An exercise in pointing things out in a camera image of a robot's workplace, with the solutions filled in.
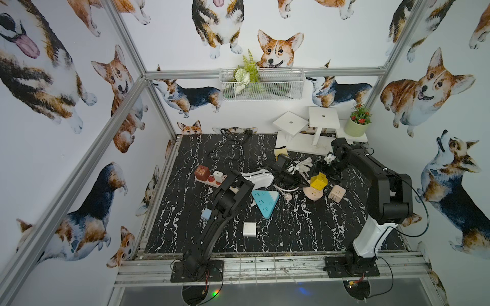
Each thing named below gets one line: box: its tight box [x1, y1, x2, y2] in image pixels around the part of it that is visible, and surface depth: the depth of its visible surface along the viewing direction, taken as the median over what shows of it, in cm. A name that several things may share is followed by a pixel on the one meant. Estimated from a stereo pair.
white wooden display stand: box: [272, 106, 369, 156], surface depth 110 cm
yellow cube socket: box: [310, 172, 328, 191], surface depth 92 cm
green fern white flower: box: [233, 48, 261, 95], surface depth 84 cm
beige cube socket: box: [328, 184, 347, 204], surface depth 92 cm
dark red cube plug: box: [194, 164, 211, 182], surface depth 97 cm
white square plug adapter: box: [242, 221, 257, 238], surface depth 83 cm
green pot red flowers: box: [343, 103, 372, 138], surface depth 95 cm
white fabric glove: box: [287, 156, 313, 175], surface depth 106 cm
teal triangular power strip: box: [251, 189, 280, 220], surface depth 92 cm
